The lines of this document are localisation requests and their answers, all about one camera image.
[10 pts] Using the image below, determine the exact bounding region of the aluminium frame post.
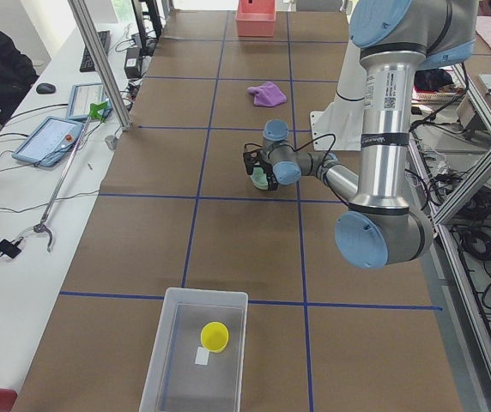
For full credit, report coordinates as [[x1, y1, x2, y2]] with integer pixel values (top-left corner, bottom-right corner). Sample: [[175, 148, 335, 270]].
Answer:
[[68, 0, 131, 131]]

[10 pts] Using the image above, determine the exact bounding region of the purple cloth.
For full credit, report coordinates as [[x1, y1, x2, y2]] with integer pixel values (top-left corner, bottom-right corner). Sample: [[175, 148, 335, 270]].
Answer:
[[247, 82, 287, 108]]

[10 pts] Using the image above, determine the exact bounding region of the yellow plastic cup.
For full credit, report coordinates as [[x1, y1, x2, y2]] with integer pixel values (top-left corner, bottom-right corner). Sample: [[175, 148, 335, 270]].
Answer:
[[200, 321, 229, 353]]

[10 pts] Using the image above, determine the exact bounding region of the black computer mouse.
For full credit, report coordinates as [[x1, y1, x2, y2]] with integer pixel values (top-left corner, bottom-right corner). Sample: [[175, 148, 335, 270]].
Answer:
[[35, 82, 57, 94]]

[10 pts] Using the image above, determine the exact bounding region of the black keyboard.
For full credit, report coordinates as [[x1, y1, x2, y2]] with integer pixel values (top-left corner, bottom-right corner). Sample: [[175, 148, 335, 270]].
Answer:
[[79, 30, 112, 73]]

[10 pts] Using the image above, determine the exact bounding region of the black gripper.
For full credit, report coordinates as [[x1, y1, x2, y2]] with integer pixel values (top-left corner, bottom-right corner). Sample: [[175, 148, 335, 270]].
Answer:
[[258, 158, 278, 191]]

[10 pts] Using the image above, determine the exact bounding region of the pink plastic tray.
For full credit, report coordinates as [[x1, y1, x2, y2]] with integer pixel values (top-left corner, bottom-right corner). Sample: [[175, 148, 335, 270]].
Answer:
[[234, 0, 276, 38]]

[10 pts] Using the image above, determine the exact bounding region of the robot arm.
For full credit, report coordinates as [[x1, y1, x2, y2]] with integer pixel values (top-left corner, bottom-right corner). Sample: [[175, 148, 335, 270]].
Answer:
[[243, 1, 478, 269]]

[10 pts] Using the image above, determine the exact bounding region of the teach pendant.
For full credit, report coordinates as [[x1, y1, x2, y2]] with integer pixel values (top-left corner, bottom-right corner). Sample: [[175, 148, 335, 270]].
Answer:
[[66, 82, 112, 121], [12, 116, 84, 167]]

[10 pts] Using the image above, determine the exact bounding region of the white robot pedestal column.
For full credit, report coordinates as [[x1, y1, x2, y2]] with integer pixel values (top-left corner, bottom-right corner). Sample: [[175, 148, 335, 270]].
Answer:
[[310, 33, 367, 151]]

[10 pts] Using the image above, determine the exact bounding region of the clear plastic bin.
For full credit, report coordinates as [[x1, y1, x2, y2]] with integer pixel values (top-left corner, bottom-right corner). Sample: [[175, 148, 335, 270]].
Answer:
[[139, 288, 248, 411]]

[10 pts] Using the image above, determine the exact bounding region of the mint green bowl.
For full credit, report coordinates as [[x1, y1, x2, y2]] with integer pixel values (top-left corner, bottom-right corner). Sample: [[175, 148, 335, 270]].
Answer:
[[250, 167, 269, 191]]

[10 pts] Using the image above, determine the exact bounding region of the teach pendant far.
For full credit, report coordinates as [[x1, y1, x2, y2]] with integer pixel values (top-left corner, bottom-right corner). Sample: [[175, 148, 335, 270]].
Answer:
[[66, 82, 112, 121]]

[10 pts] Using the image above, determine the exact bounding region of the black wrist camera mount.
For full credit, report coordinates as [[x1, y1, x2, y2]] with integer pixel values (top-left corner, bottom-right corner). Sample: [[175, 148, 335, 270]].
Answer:
[[242, 145, 264, 176]]

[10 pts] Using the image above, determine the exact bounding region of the small metal cylinder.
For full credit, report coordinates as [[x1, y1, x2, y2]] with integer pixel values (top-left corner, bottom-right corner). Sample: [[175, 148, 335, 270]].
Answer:
[[105, 135, 118, 150]]

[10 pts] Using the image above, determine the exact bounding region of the teach pendant near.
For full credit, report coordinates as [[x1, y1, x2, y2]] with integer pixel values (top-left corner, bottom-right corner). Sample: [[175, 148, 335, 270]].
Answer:
[[12, 116, 84, 167]]

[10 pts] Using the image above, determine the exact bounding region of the black power adapter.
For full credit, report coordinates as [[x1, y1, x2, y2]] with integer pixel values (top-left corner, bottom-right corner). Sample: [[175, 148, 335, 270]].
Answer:
[[124, 47, 142, 79]]

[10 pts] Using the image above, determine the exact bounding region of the green handled reach grabber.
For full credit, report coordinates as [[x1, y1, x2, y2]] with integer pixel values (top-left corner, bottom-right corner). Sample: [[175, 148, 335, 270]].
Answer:
[[33, 100, 108, 253]]

